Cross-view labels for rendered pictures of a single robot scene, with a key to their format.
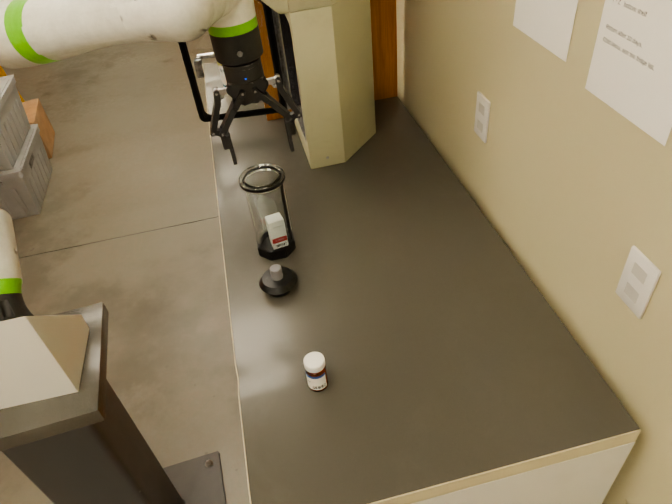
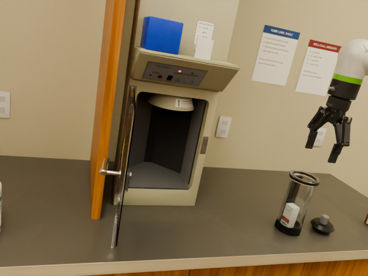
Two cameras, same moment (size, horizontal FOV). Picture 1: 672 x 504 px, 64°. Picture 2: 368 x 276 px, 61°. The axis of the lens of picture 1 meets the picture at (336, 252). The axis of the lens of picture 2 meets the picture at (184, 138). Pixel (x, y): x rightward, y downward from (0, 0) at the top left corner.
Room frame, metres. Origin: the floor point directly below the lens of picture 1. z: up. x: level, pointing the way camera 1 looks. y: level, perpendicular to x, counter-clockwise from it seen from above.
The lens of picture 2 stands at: (1.75, 1.12, 1.55)
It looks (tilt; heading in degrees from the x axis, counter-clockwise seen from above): 17 degrees down; 259
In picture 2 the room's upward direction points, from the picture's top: 11 degrees clockwise
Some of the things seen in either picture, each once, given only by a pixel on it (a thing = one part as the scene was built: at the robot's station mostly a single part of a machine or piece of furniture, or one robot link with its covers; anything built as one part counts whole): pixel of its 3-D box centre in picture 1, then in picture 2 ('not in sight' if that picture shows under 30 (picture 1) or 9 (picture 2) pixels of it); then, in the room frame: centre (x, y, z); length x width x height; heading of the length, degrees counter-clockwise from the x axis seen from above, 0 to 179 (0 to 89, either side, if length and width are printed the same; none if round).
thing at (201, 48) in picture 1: (231, 60); (122, 160); (1.74, 0.26, 1.19); 0.30 x 0.01 x 0.40; 91
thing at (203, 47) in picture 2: not in sight; (203, 49); (1.54, 0.12, 1.54); 0.05 x 0.05 x 0.06; 82
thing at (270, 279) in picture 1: (277, 277); (323, 223); (0.93, 0.15, 0.97); 0.09 x 0.09 x 0.07
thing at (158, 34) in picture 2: not in sight; (160, 35); (1.68, 0.14, 1.56); 0.10 x 0.10 x 0.09; 8
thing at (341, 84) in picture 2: (236, 42); (342, 90); (1.04, 0.14, 1.49); 0.12 x 0.09 x 0.06; 9
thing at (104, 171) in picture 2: not in sight; (111, 167); (1.77, 0.33, 1.20); 0.10 x 0.05 x 0.03; 91
